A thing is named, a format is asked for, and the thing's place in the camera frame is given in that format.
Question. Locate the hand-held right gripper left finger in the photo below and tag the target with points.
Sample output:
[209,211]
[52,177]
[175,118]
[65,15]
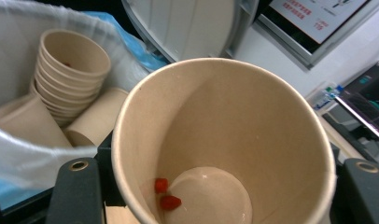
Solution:
[77,193]

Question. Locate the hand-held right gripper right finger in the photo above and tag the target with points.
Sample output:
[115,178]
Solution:
[365,196]

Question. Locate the brown paper cup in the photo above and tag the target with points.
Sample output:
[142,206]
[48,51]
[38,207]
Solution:
[29,124]
[95,118]
[228,118]

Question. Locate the white grey pedal trash can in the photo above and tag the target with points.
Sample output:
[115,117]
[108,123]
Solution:
[184,28]

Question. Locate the red dried fruit piece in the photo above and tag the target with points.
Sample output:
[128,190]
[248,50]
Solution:
[161,185]
[170,202]

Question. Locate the dark monitor screen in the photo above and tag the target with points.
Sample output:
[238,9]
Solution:
[369,99]

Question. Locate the clear plastic bottle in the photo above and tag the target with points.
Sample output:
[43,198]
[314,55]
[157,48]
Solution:
[328,95]

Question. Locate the stack of nested paper cups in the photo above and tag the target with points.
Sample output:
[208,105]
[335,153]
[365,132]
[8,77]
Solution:
[74,62]

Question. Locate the white sign in grey frame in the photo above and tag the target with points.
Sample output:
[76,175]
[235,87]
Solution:
[318,15]

